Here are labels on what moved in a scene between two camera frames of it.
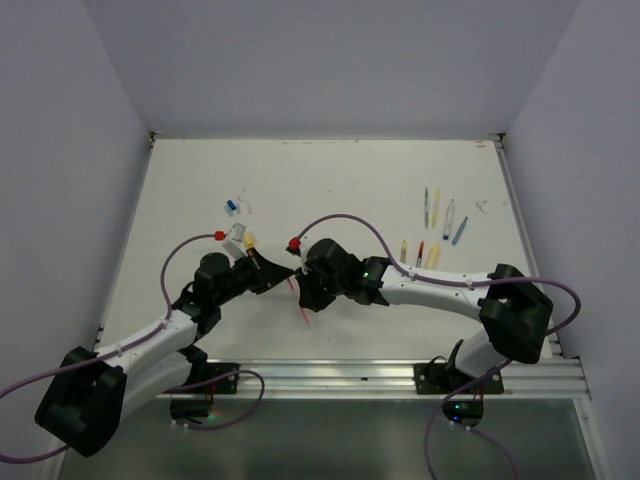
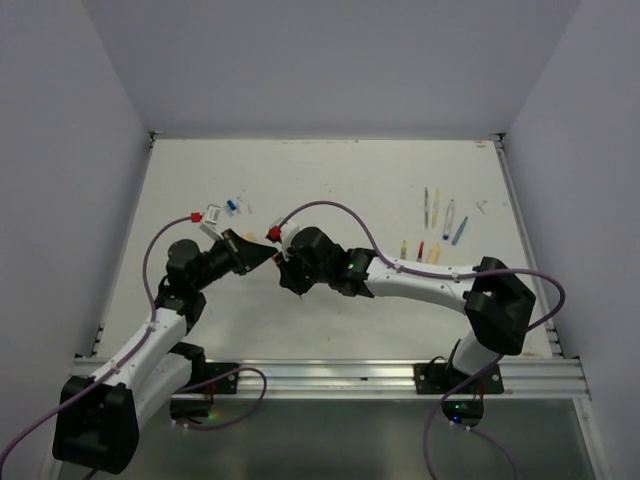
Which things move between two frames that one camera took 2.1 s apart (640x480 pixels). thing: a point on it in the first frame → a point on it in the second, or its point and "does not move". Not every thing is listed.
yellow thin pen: (436, 207) does not move
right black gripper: (307, 296) → (288, 276)
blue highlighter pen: (459, 232) does not move
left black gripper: (269, 274) → (248, 256)
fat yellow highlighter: (432, 259) does not move
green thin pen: (426, 207) does not move
